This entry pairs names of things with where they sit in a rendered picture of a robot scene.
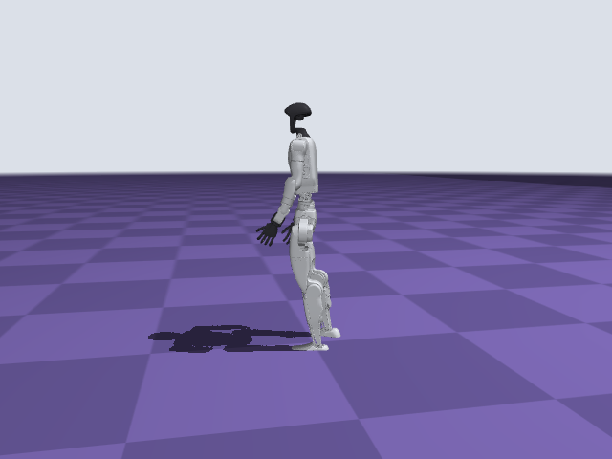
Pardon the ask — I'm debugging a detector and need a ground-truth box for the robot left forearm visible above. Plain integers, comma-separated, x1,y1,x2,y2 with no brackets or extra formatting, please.
273,178,296,224

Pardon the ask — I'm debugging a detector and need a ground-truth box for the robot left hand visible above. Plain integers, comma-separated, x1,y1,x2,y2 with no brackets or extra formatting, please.
256,212,285,246

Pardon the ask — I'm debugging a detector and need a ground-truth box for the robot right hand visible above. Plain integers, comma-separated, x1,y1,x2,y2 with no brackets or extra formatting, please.
281,219,295,244

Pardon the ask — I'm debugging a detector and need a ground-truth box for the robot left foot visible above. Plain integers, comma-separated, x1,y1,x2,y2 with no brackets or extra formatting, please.
292,342,329,351

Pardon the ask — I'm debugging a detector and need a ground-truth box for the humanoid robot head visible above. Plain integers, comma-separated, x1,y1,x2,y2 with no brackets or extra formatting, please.
284,102,312,138

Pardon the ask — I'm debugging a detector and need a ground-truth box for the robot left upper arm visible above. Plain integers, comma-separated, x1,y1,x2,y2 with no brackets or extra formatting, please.
286,140,307,191

